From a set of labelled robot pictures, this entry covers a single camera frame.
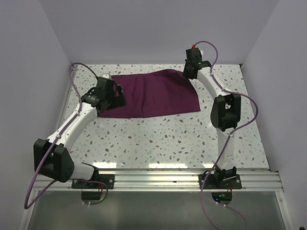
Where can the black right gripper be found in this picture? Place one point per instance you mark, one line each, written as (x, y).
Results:
(185, 74)

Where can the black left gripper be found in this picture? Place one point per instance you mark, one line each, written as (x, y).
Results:
(118, 101)

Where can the purple cloth wrap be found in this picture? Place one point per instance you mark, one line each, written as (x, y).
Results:
(159, 93)

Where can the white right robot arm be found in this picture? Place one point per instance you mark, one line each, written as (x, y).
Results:
(225, 116)

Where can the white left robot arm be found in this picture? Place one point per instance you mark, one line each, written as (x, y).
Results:
(52, 155)

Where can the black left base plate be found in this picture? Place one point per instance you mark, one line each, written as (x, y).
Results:
(102, 181)

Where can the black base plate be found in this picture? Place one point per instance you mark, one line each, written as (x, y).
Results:
(102, 181)
(212, 183)

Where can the aluminium mounting rail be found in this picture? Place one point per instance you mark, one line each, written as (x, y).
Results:
(187, 180)

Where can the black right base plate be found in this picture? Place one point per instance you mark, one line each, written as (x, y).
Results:
(212, 183)

